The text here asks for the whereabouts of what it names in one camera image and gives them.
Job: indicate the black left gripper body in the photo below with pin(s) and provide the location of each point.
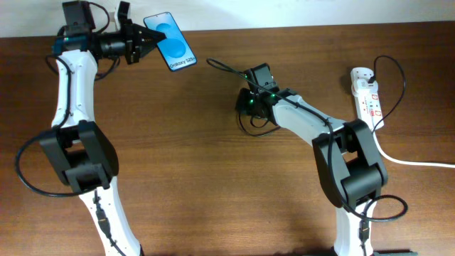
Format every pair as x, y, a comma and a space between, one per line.
121, 44

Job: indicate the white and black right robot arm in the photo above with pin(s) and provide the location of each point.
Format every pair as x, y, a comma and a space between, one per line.
350, 169

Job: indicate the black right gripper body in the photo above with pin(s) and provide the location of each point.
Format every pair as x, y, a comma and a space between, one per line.
247, 102

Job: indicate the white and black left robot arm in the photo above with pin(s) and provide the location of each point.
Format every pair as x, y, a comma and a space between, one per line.
81, 155

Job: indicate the blue Galaxy smartphone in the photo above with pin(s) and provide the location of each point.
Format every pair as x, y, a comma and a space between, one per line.
174, 49

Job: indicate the white power strip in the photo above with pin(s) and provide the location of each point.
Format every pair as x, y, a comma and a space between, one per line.
369, 110

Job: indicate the white USB charger adapter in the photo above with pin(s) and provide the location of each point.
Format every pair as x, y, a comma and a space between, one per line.
361, 84

